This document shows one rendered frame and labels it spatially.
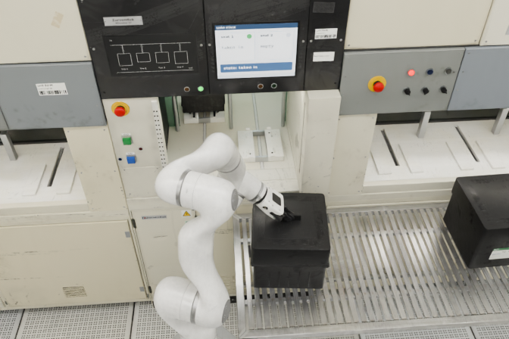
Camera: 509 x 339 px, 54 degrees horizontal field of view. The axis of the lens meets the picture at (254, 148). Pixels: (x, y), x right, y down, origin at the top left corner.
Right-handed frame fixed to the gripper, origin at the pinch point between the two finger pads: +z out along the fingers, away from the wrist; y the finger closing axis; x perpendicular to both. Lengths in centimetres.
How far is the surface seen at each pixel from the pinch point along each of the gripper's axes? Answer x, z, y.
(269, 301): 24.6, 15.4, -19.3
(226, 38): -26, -58, 27
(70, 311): 154, -7, 20
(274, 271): 15.0, 8.3, -13.7
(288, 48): -38, -39, 29
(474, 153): -53, 77, 57
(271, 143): 14, 6, 58
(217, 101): 26, -21, 78
